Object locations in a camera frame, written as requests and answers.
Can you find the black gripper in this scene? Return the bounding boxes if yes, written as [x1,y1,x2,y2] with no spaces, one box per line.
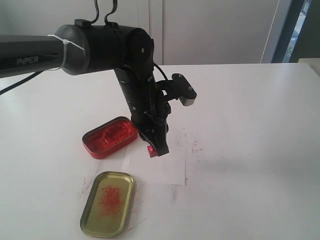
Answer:
[129,89,171,157]

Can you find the red rubber stamp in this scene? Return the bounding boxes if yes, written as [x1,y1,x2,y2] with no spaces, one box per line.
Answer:
[147,145,158,158]

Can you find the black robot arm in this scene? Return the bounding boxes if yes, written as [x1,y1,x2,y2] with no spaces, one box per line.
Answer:
[0,19,169,156]

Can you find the red ink pad tin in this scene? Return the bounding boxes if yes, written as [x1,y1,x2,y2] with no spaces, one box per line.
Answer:
[82,116,139,160]

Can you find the white paper sheet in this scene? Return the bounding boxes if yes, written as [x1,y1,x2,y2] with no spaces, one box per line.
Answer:
[122,141,185,185]

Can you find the gold tin lid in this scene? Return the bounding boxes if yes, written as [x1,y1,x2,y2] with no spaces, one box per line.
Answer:
[80,171,135,238]

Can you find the white cabinet doors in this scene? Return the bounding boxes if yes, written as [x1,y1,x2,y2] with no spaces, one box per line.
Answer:
[0,0,291,65]

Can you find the white zip tie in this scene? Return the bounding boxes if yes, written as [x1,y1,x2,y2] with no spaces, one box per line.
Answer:
[46,34,85,71]

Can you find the beige side table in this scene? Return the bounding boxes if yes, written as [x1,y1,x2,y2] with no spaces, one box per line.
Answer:
[298,58,320,76]

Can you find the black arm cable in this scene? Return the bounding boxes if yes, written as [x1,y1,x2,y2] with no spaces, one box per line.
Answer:
[89,0,118,26]

